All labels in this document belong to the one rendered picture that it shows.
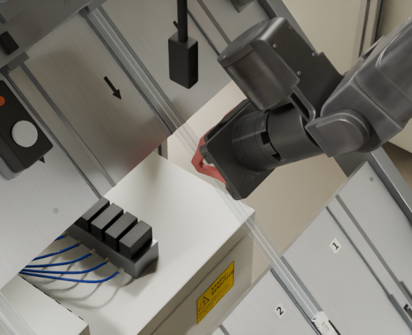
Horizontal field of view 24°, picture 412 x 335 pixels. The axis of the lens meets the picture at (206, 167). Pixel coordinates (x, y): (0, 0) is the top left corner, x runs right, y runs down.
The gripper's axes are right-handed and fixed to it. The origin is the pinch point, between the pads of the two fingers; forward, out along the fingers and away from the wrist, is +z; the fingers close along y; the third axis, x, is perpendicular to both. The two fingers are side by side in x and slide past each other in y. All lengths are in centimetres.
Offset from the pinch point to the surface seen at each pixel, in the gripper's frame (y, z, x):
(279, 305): 2.7, 0.5, 17.4
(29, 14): 9.5, -5.1, -22.1
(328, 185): -81, 87, 47
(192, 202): -16.6, 34.2, 11.9
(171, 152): -67, 111, 21
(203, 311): -8.3, 35.9, 25.2
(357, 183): -15.8, 0.5, 14.8
